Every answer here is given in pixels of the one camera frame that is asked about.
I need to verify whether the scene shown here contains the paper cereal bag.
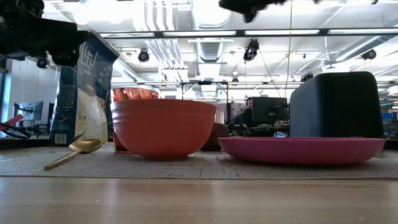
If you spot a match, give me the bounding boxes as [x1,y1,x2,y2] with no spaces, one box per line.
[49,29,121,147]

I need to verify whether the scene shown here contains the amber faceted tumbler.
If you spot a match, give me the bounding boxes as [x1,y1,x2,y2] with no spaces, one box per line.
[111,87,159,154]

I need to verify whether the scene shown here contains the gold spoon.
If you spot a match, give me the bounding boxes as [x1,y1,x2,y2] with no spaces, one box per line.
[43,138,103,171]

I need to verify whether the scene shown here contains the orange ribbed bowl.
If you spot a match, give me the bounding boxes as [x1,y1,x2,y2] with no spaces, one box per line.
[110,98,218,161]

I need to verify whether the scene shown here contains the pink plastic plate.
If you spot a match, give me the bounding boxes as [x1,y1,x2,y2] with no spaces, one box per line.
[217,136,386,166]

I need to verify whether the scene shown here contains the grey woven placemat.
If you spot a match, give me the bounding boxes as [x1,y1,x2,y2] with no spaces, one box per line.
[0,141,398,180]

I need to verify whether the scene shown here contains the small grey monitor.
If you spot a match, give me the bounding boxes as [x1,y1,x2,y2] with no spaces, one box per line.
[18,101,44,122]

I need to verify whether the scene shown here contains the black computer monitor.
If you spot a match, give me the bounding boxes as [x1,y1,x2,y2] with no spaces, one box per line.
[251,96,290,125]

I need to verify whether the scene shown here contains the person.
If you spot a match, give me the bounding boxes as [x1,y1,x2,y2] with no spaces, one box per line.
[231,96,254,133]

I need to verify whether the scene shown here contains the black two-slot toaster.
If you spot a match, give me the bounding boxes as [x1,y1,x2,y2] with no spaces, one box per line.
[289,71,386,139]

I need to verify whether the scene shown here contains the silver ventilation duct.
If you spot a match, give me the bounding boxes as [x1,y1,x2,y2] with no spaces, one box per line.
[189,0,233,100]

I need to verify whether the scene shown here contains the distant black frame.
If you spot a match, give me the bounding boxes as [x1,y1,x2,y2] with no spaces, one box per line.
[180,80,230,102]

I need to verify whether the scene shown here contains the black aluminium table frame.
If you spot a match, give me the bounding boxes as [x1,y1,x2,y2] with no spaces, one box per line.
[0,27,398,150]

